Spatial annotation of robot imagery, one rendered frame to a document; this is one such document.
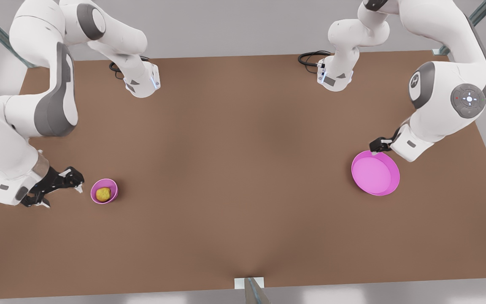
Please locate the small pink bowl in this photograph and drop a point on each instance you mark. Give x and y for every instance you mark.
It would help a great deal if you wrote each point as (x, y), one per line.
(112, 192)

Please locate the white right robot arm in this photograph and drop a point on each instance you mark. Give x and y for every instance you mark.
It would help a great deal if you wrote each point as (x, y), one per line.
(36, 33)

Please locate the pink round plate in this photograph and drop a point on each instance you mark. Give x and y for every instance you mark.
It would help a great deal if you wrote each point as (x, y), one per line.
(373, 174)

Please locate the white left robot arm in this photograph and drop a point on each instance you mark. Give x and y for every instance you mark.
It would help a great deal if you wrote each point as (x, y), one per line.
(445, 97)

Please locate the yellow apple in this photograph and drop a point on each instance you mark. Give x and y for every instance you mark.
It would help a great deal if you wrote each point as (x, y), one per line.
(103, 194)

